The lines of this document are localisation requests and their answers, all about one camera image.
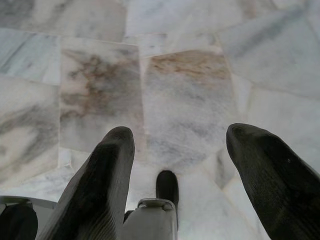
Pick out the black robot right foot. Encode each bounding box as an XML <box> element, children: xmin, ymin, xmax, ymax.
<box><xmin>155</xmin><ymin>170</ymin><xmax>180</xmax><ymax>208</ymax></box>

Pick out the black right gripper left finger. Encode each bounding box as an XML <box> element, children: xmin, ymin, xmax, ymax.
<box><xmin>37</xmin><ymin>126</ymin><xmax>136</xmax><ymax>240</ymax></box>

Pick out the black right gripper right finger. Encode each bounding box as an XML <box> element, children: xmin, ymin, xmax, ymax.
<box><xmin>225</xmin><ymin>122</ymin><xmax>320</xmax><ymax>240</ymax></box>

